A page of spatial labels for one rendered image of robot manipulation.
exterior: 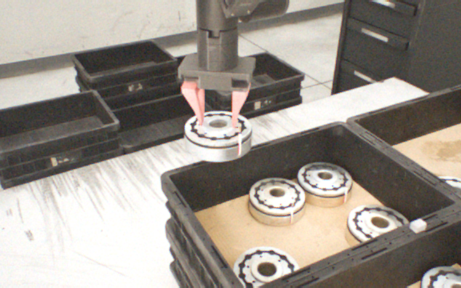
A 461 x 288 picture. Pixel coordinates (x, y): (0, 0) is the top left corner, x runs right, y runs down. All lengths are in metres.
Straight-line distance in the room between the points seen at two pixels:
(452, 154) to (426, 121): 0.09
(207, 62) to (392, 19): 1.68
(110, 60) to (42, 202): 1.24
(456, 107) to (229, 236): 0.64
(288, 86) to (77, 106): 0.84
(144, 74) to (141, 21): 1.71
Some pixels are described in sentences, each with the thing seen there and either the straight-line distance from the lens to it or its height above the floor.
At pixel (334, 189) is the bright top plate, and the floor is 0.86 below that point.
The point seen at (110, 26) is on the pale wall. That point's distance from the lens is 3.69.
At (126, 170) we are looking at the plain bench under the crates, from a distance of 1.22.
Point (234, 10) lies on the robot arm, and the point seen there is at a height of 1.24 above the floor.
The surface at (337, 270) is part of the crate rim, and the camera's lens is 0.65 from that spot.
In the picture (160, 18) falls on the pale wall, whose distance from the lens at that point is 3.81.
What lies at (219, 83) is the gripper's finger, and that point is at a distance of 0.64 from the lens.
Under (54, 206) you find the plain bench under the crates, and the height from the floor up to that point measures 0.70.
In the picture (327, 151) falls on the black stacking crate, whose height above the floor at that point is 0.87.
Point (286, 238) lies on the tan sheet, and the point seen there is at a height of 0.83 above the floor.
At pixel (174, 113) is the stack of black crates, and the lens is 2.06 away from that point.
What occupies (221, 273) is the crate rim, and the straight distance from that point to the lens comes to 0.64.
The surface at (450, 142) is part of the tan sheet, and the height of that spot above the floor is 0.83.
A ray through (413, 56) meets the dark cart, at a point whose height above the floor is 0.62.
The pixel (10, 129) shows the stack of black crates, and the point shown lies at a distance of 1.89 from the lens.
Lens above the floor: 1.40
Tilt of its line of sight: 33 degrees down
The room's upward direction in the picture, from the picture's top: straight up
